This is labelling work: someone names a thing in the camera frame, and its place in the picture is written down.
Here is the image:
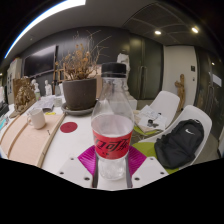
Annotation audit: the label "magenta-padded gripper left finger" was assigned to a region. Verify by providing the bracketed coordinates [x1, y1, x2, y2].
[56, 144, 100, 189]

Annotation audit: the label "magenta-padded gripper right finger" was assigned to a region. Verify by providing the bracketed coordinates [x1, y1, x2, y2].
[125, 145, 169, 189]

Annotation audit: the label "clear red-labelled drink bottle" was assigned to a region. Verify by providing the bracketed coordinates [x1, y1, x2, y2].
[90, 62, 135, 182]

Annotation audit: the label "black backpack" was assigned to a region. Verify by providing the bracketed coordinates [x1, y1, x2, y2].
[154, 118, 205, 170]

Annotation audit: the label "flat round red coaster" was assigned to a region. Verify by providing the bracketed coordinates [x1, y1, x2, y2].
[59, 121, 79, 134]

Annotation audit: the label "loose papers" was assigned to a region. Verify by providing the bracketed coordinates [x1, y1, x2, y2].
[133, 104, 168, 134]

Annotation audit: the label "beige table mat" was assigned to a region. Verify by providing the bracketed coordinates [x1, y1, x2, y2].
[0, 112, 66, 168]

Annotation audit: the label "grey plant saucer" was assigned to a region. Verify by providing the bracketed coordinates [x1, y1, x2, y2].
[60, 102, 98, 117]

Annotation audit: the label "white ceramic mug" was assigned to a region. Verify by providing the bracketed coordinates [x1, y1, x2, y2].
[26, 107, 47, 130]

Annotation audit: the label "white plinth block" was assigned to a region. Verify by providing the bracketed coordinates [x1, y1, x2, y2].
[126, 93, 138, 111]

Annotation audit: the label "small white tape roll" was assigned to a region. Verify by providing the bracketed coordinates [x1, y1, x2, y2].
[53, 97, 64, 108]

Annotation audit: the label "white plastic chair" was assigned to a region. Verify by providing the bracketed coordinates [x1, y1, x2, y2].
[133, 104, 213, 175]
[133, 90, 181, 129]

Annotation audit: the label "dried plant in grey pot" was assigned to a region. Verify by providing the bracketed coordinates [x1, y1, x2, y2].
[54, 29, 113, 111]

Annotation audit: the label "wooden figure statue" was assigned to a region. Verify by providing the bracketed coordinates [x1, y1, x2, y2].
[174, 73, 186, 113]

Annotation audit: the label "colourful books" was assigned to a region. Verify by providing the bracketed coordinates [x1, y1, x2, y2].
[0, 114, 9, 131]

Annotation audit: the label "white plaster figurine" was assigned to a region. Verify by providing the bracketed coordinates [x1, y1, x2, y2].
[44, 79, 53, 97]
[30, 78, 41, 94]

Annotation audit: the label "black box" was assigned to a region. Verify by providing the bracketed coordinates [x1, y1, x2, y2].
[0, 101, 9, 118]

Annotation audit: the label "wooden easel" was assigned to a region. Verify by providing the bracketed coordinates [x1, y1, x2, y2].
[52, 61, 68, 86]

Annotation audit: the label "white cabinet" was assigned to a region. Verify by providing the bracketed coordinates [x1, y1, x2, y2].
[6, 57, 24, 104]

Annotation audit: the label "tall white plaster statue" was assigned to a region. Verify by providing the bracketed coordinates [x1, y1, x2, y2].
[116, 51, 132, 91]

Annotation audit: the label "black wall screen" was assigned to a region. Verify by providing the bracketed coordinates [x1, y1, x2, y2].
[22, 44, 58, 78]

